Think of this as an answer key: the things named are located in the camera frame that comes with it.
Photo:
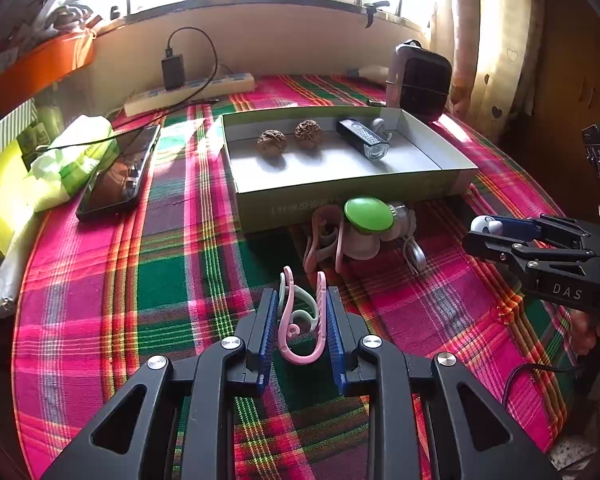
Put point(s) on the green tissue pack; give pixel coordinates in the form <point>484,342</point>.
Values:
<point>70,165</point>

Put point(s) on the white power strip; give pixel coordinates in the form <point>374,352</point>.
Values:
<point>190,95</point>

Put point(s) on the pink plastic clip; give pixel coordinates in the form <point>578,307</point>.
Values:
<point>302,360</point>
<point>307,255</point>

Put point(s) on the cream heart print curtain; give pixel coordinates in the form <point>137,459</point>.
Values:
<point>485,35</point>

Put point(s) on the orange plastic tray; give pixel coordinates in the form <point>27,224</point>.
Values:
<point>35,65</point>

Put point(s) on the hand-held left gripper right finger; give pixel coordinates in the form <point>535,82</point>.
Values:
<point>336,345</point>

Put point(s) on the yellow green carton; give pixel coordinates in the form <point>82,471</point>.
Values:
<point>0,200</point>

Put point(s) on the black bike light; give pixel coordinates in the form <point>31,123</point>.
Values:
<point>360,135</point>

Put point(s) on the person's right hand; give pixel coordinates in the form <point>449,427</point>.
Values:
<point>585,330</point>

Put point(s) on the white round USB gadget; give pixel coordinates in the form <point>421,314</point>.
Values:
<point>402,212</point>

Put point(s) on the small grey mushroom figure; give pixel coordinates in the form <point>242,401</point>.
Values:
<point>380,127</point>

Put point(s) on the grey white panda gadget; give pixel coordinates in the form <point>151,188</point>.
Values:
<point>485,224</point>

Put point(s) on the cream cloth bundle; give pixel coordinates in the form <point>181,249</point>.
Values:
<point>372,72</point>

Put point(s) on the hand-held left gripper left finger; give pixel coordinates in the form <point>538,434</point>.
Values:
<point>266,345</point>

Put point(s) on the grey space heater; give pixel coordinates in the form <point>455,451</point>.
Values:
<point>425,85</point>

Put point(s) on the black charger adapter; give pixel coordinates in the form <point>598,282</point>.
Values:
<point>173,72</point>

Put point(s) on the crumpled plastic bags pile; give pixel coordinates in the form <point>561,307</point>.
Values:
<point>65,10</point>

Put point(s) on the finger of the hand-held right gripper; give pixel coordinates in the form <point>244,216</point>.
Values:
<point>485,242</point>
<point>515,229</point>

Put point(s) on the brown wooden cabinet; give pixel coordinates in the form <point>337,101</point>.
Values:
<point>570,85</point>

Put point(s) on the black smartphone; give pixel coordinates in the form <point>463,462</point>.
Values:
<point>120,175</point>

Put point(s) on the green white striped box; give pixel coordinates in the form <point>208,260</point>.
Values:
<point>5,130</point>

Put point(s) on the brown wrinkled walnut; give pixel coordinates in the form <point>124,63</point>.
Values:
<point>271,143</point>
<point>307,132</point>

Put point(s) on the green white cardboard box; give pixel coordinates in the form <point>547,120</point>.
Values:
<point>330,165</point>

